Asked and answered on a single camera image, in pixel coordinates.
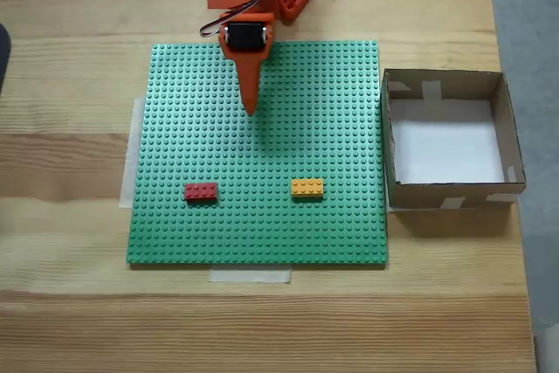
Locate yellow lego block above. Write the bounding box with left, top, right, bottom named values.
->
left=290, top=177, right=326, bottom=203

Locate green lego baseplate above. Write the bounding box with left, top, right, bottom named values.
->
left=125, top=39, right=390, bottom=268

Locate red lego block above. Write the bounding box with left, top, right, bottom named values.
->
left=183, top=182, right=219, bottom=205

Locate open cardboard box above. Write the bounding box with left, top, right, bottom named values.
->
left=380, top=67, right=528, bottom=213

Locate wide translucent tape strip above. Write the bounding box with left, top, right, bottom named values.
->
left=118, top=95, right=147, bottom=210

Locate narrow translucent tape strip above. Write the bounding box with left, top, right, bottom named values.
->
left=208, top=266, right=293, bottom=285

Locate black rounded object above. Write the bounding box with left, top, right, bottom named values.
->
left=0, top=23, right=13, bottom=97

